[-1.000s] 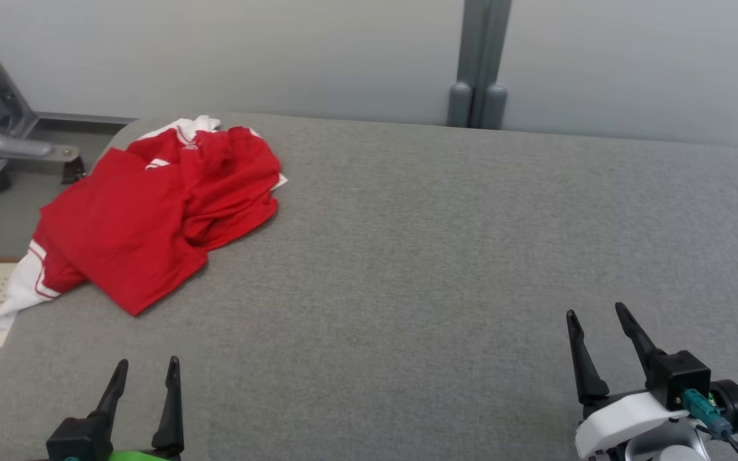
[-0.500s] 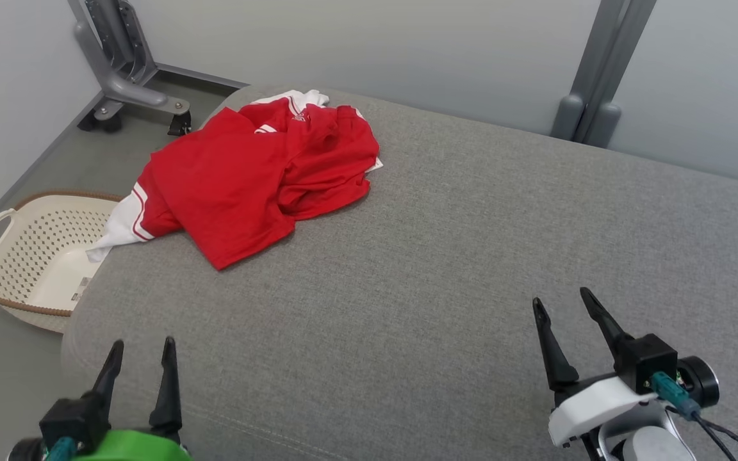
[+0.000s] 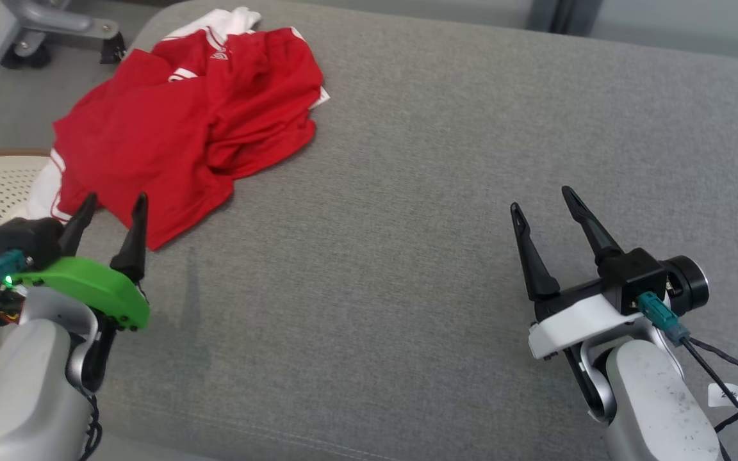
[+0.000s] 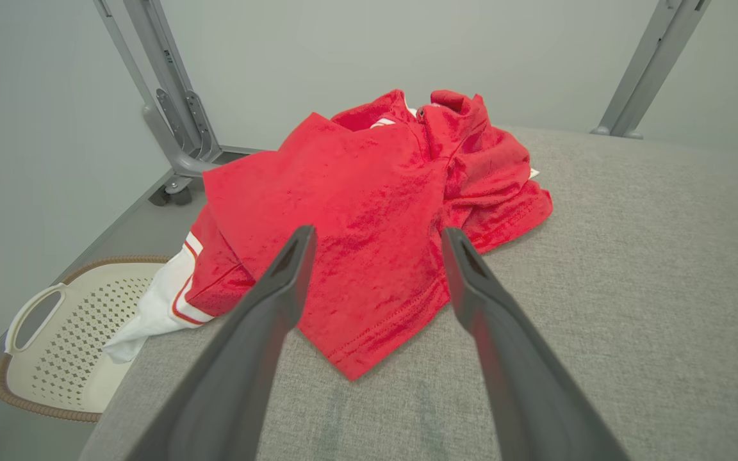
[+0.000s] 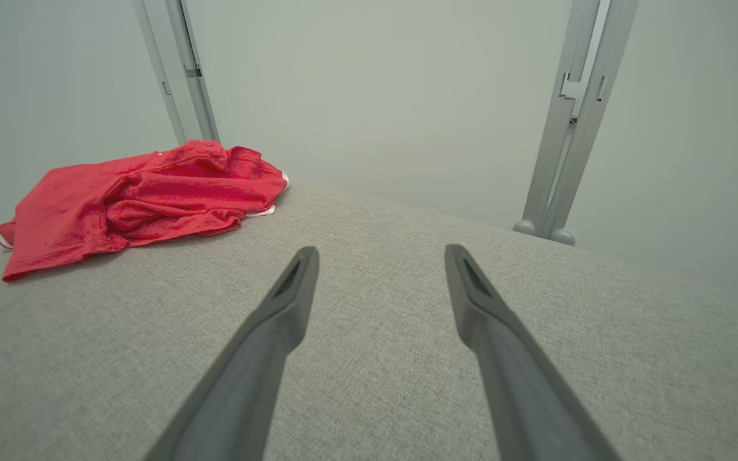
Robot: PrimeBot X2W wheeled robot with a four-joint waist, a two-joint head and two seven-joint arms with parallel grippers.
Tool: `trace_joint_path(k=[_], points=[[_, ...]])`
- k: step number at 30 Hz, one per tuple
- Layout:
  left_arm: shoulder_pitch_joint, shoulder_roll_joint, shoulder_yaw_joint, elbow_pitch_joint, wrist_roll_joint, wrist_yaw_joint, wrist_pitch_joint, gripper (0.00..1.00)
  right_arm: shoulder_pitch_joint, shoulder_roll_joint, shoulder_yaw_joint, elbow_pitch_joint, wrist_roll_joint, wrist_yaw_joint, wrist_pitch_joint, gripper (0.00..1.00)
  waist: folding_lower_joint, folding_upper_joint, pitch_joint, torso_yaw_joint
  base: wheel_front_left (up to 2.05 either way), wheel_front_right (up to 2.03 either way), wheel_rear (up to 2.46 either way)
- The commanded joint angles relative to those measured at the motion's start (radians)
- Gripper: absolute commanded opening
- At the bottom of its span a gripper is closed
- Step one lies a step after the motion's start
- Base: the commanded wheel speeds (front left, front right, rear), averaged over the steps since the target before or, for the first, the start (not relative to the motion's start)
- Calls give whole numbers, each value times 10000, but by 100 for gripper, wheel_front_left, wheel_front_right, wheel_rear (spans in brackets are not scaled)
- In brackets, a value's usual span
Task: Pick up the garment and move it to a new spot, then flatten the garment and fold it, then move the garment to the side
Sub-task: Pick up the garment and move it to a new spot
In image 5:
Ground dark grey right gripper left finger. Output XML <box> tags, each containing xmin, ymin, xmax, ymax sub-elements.
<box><xmin>143</xmin><ymin>246</ymin><xmax>320</xmax><ymax>461</ymax></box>

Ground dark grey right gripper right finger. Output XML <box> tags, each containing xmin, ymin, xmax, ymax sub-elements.
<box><xmin>444</xmin><ymin>243</ymin><xmax>623</xmax><ymax>461</ymax></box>

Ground red shorts with white stripe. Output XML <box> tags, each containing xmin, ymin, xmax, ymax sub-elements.
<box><xmin>105</xmin><ymin>140</ymin><xmax>290</xmax><ymax>247</ymax></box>

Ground red shirt with white sleeves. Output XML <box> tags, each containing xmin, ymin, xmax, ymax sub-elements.
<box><xmin>0</xmin><ymin>163</ymin><xmax>152</xmax><ymax>283</ymax></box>

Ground grey partition post with feet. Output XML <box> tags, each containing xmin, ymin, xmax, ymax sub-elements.
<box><xmin>513</xmin><ymin>0</ymin><xmax>640</xmax><ymax>247</ymax></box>

